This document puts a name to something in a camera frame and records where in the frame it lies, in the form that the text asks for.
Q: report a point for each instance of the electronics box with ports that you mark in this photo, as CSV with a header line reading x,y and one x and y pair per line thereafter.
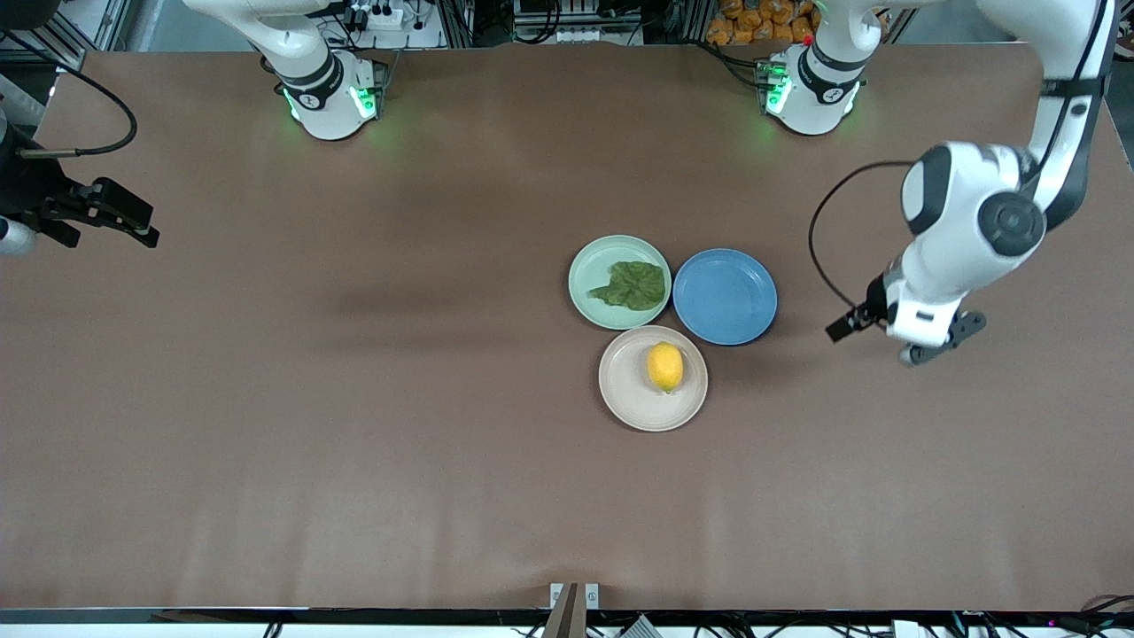
x,y
576,27

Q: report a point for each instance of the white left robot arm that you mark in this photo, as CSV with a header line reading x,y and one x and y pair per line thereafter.
x,y
966,221

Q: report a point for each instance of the blue plate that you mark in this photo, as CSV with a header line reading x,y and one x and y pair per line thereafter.
x,y
725,297

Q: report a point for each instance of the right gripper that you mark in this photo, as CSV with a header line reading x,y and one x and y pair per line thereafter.
x,y
29,188

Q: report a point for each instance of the bag of orange items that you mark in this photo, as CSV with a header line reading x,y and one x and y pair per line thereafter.
x,y
753,22

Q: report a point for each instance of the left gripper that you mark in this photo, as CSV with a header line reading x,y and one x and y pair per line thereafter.
x,y
866,309

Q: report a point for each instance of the beige plate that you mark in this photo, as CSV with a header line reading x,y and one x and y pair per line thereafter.
x,y
625,381

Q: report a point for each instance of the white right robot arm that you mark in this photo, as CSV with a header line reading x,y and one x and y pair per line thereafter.
x,y
319,80

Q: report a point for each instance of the mint green plate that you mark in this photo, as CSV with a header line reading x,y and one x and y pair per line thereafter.
x,y
598,266

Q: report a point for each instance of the green lettuce leaf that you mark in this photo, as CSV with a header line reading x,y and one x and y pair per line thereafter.
x,y
638,285

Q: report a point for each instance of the yellow lemon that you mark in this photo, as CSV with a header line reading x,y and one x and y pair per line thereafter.
x,y
665,366

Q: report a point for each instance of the white power strip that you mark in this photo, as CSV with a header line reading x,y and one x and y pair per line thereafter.
x,y
390,18

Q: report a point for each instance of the metal bracket at table edge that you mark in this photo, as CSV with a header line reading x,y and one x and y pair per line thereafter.
x,y
571,611

